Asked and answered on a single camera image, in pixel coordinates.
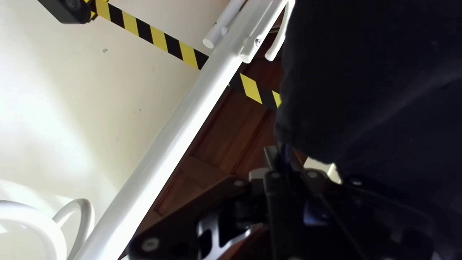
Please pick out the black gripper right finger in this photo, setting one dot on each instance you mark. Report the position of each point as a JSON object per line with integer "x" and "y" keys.
{"x": 384, "y": 225}

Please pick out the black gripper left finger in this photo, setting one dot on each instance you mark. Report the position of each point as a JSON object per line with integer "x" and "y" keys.
{"x": 225, "y": 216}

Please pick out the white curved plastic object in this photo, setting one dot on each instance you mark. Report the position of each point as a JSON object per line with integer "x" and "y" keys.
{"x": 29, "y": 225}

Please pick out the yellow black striped tape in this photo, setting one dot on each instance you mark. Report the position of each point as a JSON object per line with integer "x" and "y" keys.
{"x": 144, "y": 28}

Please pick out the black barrier post head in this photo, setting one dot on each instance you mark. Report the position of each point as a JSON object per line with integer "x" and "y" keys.
{"x": 65, "y": 8}

